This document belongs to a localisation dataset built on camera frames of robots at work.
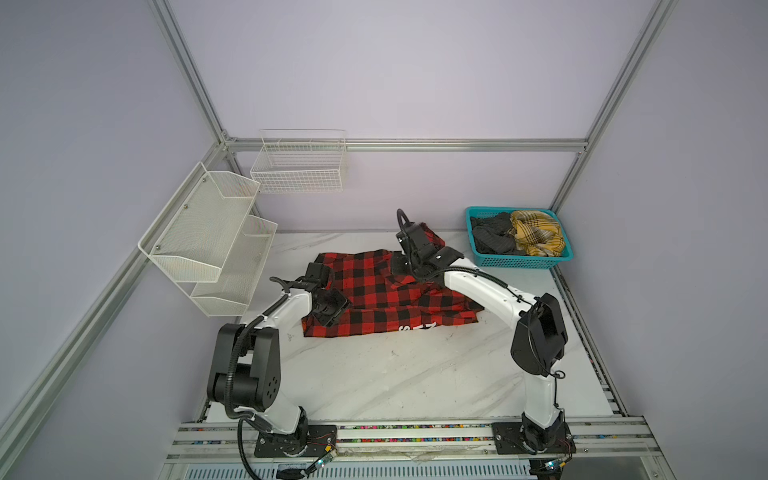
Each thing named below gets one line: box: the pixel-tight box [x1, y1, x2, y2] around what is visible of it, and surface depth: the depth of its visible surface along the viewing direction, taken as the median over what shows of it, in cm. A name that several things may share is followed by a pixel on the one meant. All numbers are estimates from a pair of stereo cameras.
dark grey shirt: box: [470, 212, 523, 255], surface depth 110 cm
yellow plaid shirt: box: [508, 210, 566, 257], surface depth 107 cm
